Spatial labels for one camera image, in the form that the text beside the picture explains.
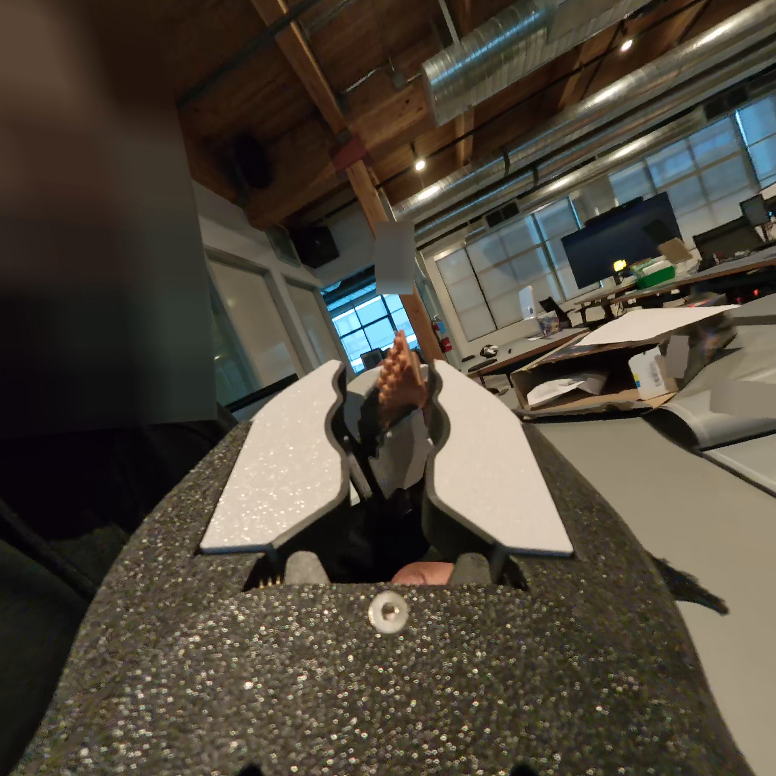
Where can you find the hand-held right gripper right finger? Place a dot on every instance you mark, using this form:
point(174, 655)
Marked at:
point(491, 473)

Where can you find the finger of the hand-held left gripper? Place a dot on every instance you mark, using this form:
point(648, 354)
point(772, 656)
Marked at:
point(406, 451)
point(362, 403)

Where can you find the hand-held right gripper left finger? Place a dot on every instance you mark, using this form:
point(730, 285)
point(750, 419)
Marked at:
point(285, 467)

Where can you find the orange-brown toy brick piece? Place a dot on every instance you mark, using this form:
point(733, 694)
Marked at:
point(400, 376)

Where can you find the grey desk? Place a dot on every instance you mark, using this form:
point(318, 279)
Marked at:
point(636, 515)

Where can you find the person's left hand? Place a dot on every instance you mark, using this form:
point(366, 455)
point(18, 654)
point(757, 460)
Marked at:
point(421, 575)

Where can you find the red fire extinguisher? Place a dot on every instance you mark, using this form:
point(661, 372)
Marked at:
point(443, 334)

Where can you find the brown background table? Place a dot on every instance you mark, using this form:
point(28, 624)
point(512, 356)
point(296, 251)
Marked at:
point(521, 351)

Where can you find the open cardboard box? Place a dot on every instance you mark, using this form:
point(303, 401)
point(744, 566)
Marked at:
point(582, 376)

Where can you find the white sign stand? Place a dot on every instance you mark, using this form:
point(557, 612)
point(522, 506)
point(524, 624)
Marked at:
point(528, 302)

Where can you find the grey moulded tray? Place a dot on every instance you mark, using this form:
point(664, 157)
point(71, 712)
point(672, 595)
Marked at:
point(715, 412)

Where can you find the green box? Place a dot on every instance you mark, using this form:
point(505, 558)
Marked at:
point(655, 276)

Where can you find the large dark monitor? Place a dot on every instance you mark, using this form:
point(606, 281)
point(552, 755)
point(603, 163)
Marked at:
point(624, 242)

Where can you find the long background table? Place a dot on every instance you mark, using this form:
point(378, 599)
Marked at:
point(715, 270)

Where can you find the black wall speaker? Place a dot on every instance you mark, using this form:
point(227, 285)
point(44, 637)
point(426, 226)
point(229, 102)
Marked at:
point(316, 245)

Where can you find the wooden support post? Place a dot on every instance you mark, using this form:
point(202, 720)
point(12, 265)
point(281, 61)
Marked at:
point(364, 182)

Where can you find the wide silver ventilation duct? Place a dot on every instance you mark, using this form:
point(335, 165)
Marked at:
point(485, 66)

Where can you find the long silver ventilation duct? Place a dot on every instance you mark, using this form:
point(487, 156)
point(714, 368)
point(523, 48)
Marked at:
point(606, 115)

